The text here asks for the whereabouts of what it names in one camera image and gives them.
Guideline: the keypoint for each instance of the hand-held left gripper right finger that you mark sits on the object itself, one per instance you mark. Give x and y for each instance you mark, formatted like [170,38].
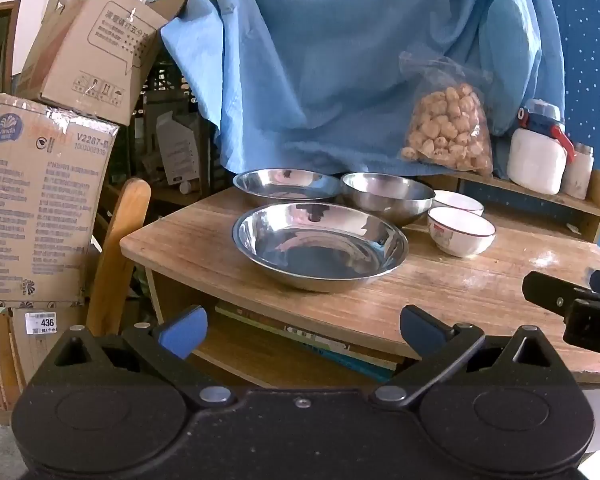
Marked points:
[420,332]

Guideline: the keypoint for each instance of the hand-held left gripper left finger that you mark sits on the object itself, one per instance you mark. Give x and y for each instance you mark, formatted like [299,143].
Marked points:
[185,332]

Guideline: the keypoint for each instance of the white ceramic bowl red rim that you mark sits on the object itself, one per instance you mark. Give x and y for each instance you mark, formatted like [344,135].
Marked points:
[460,201]
[460,240]

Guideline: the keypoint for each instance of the large shallow steel plate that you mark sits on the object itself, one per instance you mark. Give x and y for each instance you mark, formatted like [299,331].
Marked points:
[320,255]

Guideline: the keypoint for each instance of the deep steel bowl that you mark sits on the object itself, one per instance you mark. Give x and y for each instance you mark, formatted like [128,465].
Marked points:
[385,200]

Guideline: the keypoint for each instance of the small shallow steel plate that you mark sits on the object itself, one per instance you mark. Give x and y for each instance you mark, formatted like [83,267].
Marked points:
[285,185]

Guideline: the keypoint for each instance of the blue book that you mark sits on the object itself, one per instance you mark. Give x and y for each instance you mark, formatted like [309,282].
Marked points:
[365,367]

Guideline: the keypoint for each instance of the light green book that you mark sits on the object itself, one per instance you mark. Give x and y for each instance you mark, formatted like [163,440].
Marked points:
[330,340]

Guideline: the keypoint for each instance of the wooden desktop shelf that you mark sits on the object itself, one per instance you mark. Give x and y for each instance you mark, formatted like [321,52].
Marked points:
[530,192]

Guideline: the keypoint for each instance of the small white jar metal lid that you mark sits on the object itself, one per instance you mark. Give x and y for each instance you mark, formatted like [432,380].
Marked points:
[577,175]

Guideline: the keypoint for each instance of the wooden chair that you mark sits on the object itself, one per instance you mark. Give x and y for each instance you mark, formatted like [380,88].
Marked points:
[120,240]

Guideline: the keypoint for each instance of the white jar blue lid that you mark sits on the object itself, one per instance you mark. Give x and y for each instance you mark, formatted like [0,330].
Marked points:
[535,160]

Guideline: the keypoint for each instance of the cardboard box white sticker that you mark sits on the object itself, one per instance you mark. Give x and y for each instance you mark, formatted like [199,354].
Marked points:
[40,345]

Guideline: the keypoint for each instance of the white carton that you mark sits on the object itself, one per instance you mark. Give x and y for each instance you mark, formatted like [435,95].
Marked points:
[177,150]

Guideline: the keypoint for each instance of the clear bag of puffed snacks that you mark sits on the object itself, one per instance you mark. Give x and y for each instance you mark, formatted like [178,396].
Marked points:
[445,130]

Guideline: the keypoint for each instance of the taped cardboard box blue logo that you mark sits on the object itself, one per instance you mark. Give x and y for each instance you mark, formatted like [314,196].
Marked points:
[35,200]

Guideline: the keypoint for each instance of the blue white-dotted cloth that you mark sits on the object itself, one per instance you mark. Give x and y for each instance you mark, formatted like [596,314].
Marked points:
[590,60]

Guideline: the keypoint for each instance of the dark plastic crate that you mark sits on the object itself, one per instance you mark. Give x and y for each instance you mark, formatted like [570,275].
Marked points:
[167,77]

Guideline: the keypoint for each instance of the light blue cloth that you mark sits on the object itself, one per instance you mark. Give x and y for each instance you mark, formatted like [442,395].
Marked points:
[330,60]

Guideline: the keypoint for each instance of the open brown cardboard box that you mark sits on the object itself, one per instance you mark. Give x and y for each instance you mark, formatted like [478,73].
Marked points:
[95,55]

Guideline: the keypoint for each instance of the wooden door frame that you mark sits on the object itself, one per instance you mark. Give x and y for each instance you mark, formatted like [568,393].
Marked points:
[14,45]

